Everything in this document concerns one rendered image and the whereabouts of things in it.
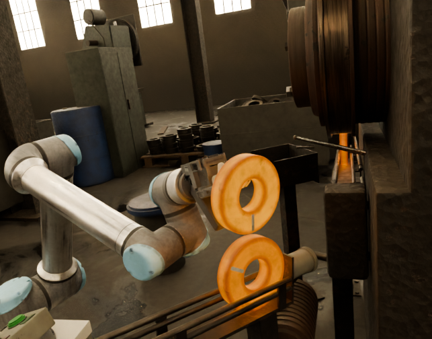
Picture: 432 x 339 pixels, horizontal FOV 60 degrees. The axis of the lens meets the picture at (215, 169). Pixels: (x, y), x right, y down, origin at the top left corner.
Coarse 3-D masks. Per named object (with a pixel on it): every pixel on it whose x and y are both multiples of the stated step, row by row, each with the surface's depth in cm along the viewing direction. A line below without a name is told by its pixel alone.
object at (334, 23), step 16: (320, 0) 86; (336, 0) 86; (320, 16) 86; (336, 16) 85; (320, 32) 86; (336, 32) 85; (320, 48) 86; (336, 48) 86; (320, 64) 87; (336, 64) 87; (336, 80) 89; (336, 96) 91; (336, 112) 94; (336, 128) 101
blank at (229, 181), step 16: (240, 160) 69; (256, 160) 71; (224, 176) 68; (240, 176) 69; (256, 176) 72; (272, 176) 75; (224, 192) 68; (256, 192) 76; (272, 192) 75; (224, 208) 68; (240, 208) 71; (256, 208) 74; (272, 208) 76; (224, 224) 70; (240, 224) 71; (256, 224) 74
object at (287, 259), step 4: (284, 256) 81; (288, 256) 80; (292, 256) 80; (284, 260) 81; (288, 260) 80; (292, 260) 79; (284, 264) 81; (288, 264) 80; (292, 264) 80; (284, 268) 82; (288, 268) 81; (292, 268) 80; (284, 272) 82; (288, 272) 81; (292, 272) 80; (284, 276) 82; (292, 276) 80; (292, 280) 80; (288, 284) 81; (292, 284) 80; (292, 288) 81; (288, 292) 82; (292, 292) 81; (288, 296) 82; (292, 296) 81; (292, 300) 81
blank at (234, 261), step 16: (240, 240) 76; (256, 240) 76; (272, 240) 79; (224, 256) 75; (240, 256) 74; (256, 256) 76; (272, 256) 79; (224, 272) 73; (240, 272) 74; (272, 272) 79; (224, 288) 73; (240, 288) 75; (256, 288) 78
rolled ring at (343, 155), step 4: (340, 136) 176; (344, 136) 175; (340, 140) 175; (344, 140) 174; (340, 144) 175; (344, 144) 174; (340, 152) 176; (344, 152) 175; (340, 156) 177; (344, 156) 176; (344, 160) 178; (344, 164) 181
